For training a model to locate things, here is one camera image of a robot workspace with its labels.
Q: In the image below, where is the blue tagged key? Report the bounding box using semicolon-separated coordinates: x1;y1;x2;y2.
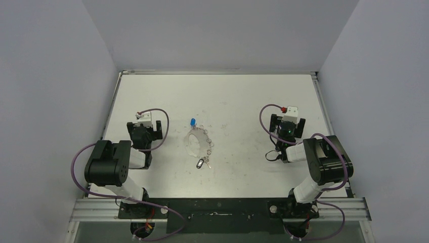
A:
190;118;196;129

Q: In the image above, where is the clear plastic keyring holder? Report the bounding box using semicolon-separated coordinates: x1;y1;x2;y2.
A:
183;126;214;162

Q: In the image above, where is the black tagged key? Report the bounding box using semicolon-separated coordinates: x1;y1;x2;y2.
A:
196;157;211;169

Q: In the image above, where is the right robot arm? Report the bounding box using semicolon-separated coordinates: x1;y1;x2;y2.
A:
269;114;354;218

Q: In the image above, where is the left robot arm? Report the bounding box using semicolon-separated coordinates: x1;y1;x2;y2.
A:
84;120;163;219

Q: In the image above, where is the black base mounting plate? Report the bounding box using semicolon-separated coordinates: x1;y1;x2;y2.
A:
118;197;319;234

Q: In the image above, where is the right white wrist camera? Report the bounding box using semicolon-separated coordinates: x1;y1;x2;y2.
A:
281;106;298;124

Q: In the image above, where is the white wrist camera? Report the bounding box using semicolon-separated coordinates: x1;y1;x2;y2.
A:
136;111;153;128
281;106;298;124

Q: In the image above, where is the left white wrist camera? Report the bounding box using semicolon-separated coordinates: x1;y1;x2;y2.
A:
136;111;153;128

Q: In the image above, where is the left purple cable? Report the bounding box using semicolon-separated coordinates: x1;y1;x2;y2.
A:
70;108;187;242

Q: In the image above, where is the aluminium front rail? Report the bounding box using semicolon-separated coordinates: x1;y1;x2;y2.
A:
70;197;372;222

